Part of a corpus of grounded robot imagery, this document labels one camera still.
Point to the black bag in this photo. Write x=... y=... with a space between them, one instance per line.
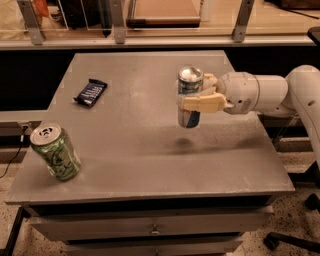
x=86 y=13

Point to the black office chair base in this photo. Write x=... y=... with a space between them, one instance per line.
x=295 y=226

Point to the metal railing post middle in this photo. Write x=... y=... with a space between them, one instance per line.
x=118 y=21

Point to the grey drawer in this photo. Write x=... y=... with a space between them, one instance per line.
x=191 y=246
x=153 y=223

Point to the dark blue snack bar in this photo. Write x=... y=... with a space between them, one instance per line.
x=90 y=94

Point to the grey upper drawer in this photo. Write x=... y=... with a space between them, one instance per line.
x=153 y=223

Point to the metal railing post left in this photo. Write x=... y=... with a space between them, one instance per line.
x=31 y=22

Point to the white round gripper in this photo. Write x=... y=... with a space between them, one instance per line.
x=238 y=90

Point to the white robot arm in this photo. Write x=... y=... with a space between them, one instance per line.
x=297 y=93

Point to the metal railing post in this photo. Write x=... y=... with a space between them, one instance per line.
x=118 y=21
x=240 y=28
x=31 y=22

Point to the metal railing post right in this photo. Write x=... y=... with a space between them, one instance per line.
x=240 y=28

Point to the silver blue redbull can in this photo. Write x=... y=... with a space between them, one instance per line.
x=189 y=83

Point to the wooden framed board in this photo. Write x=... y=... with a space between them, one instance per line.
x=162 y=14

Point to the grey lower drawer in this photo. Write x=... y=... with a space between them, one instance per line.
x=191 y=246

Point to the green soda can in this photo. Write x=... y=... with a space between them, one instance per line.
x=53 y=144

